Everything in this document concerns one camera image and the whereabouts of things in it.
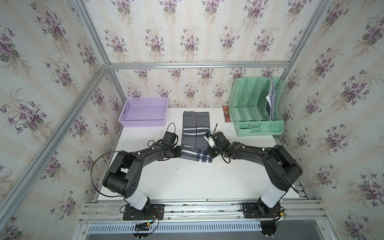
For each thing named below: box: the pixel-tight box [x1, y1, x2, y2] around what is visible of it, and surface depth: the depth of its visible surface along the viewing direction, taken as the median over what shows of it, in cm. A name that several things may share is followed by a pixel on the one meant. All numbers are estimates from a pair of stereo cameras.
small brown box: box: [222, 104, 232, 124], surface depth 117 cm
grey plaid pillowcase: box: [180, 111, 213, 163], surface depth 104 cm
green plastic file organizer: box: [228, 77, 285, 137], surface depth 107 cm
